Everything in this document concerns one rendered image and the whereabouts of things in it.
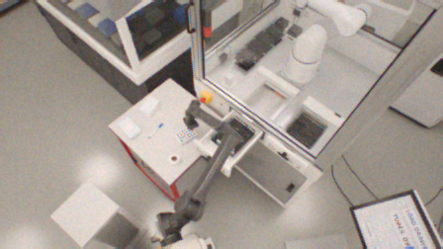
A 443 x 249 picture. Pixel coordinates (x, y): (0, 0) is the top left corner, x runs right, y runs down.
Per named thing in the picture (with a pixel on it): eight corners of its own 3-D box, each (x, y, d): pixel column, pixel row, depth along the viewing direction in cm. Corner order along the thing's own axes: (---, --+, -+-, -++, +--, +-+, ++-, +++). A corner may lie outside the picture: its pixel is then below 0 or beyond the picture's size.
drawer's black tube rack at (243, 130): (231, 159, 167) (232, 154, 162) (211, 141, 173) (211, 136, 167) (254, 135, 176) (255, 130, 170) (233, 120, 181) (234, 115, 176)
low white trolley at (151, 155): (182, 213, 232) (169, 185, 166) (134, 167, 252) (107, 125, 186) (226, 166, 254) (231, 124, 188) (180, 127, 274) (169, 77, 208)
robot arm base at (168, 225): (155, 213, 114) (164, 242, 108) (168, 205, 111) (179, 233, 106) (169, 212, 121) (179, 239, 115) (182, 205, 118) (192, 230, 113)
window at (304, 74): (315, 158, 152) (438, 7, 69) (204, 77, 179) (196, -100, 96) (315, 158, 152) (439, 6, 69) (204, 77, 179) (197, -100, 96)
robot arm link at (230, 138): (235, 121, 116) (249, 133, 121) (218, 119, 128) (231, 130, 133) (179, 215, 105) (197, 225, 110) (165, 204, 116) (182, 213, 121)
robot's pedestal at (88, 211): (122, 260, 213) (81, 250, 147) (96, 236, 221) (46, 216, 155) (148, 228, 225) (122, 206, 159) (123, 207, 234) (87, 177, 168)
